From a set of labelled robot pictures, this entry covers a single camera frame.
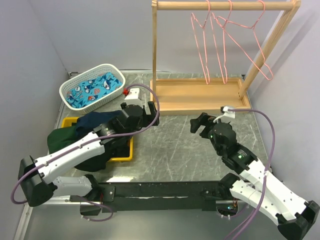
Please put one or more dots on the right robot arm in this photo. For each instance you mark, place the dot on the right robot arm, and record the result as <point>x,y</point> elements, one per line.
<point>253,184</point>

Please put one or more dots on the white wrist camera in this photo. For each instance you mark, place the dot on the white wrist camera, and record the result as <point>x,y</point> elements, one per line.
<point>227,115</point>
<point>133,96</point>

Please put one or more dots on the navy blue garment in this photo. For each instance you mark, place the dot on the navy blue garment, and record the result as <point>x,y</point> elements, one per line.
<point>89,121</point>

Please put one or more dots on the yellow plastic tray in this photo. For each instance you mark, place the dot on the yellow plastic tray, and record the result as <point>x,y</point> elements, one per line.
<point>69,121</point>

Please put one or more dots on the wooden clothes rack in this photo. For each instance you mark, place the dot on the wooden clothes rack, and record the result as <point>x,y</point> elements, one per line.
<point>190,96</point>

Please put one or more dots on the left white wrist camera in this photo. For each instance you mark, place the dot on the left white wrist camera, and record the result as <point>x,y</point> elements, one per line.
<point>133,96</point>

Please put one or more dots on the blue shark print cloth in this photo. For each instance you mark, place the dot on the blue shark print cloth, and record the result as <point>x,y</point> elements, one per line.
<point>90,90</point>

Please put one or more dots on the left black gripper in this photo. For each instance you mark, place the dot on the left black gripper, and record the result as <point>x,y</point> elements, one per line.
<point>148,119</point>

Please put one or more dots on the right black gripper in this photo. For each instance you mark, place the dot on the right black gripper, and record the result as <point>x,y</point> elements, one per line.
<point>195,123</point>

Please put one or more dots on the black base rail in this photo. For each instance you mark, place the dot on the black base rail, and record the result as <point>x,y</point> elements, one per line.
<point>158,196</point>

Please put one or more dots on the white plastic basket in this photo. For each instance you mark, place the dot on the white plastic basket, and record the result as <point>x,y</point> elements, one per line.
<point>91,74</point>

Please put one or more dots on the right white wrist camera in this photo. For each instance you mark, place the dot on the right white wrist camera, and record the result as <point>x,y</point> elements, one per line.
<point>227,115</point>

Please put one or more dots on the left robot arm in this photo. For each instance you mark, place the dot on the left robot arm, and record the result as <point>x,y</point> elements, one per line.
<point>42,178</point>

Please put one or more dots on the black t shirt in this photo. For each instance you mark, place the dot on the black t shirt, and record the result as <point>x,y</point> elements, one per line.
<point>93,163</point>

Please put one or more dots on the dark green garment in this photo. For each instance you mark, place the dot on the dark green garment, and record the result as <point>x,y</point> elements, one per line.
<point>61,138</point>

